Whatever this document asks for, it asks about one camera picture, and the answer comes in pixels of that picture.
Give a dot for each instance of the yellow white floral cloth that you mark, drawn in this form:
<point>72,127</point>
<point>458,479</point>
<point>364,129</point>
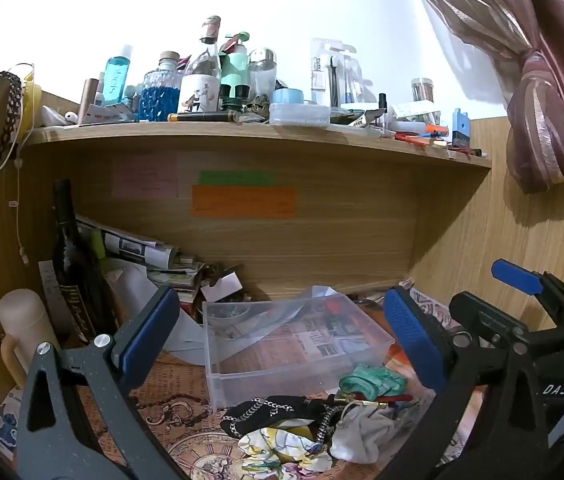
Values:
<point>282,447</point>

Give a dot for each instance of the yellow plastic item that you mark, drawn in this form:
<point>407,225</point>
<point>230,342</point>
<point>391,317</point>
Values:
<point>31,110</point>

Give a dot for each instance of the clear glass bottle with cork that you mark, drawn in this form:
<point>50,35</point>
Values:
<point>206,50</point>

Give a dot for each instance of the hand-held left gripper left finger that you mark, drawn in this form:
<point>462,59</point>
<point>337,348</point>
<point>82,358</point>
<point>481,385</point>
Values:
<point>149,332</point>

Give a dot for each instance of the clear plastic organiser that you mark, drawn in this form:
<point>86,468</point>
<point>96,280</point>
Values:
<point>332,72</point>

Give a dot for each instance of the black nail polish bottle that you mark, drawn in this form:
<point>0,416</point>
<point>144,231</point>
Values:
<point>383,102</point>

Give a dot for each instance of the orange sticky note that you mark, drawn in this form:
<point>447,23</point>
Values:
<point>244,201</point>

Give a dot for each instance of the grey white cloth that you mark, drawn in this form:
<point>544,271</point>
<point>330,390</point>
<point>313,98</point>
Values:
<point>367,432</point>

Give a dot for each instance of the blue and black box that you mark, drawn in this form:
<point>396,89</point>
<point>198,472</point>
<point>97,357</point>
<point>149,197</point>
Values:
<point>461,127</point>

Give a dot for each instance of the green cloth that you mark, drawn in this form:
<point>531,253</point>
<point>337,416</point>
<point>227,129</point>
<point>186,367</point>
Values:
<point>374,382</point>

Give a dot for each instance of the tall light blue bottle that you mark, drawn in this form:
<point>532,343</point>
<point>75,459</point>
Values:
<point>116,77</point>

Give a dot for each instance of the clear plastic storage box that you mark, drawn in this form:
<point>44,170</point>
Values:
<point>302,355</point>

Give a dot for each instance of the vintage printed table mat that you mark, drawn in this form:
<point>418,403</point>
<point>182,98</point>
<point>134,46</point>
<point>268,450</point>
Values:
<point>181,400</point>

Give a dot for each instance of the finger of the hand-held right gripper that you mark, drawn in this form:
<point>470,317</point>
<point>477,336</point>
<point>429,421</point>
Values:
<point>487,317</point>
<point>514,275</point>

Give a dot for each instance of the green sticky note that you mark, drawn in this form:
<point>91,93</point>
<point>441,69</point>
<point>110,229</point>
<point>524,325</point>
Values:
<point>236,178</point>

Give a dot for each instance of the light blue tape roll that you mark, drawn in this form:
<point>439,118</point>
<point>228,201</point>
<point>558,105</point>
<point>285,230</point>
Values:
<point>288,96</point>

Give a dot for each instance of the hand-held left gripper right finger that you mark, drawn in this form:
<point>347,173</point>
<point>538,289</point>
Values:
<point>412,340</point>

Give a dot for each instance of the brown cardboard tube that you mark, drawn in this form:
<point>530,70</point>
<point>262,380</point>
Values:
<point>87,100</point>

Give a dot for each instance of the faceted glass bottle blue liquid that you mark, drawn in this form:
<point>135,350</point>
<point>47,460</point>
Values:
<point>160,95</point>

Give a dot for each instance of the clear flat plastic case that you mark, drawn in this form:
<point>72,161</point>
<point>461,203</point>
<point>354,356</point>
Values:
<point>299,114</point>

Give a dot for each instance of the small white paper box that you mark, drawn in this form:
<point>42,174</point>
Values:
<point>221,287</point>

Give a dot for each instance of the pile of papers and magazines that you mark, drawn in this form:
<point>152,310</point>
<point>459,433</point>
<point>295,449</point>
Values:
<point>146,255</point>

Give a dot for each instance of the small red item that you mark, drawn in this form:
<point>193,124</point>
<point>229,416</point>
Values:
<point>394,399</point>

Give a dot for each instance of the wooden desk shelf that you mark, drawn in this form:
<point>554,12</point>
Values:
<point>342,240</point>

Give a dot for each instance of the clear jar of brown sticks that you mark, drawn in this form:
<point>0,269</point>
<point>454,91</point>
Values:
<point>423,90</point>

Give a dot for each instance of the clear jar with metal lid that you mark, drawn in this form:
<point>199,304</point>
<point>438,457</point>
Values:
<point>263,72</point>

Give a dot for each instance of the pink striped curtain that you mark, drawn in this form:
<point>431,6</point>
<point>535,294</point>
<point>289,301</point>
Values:
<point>537,85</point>

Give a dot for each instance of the mint green bottle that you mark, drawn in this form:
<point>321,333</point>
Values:
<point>234,72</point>

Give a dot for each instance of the black and gold pen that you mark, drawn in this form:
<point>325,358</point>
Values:
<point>201,117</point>

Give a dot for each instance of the white cartoon print mug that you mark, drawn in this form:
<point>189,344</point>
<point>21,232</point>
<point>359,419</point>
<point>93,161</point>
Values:
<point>197,94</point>

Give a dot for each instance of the blue cartoon sticker card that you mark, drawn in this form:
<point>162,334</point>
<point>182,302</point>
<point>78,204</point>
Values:
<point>4,430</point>

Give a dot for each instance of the pink sticky note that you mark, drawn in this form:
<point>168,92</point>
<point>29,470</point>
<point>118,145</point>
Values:
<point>144,176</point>

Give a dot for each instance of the dark wine bottle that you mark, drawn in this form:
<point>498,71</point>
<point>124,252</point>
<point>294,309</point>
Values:
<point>76,260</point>

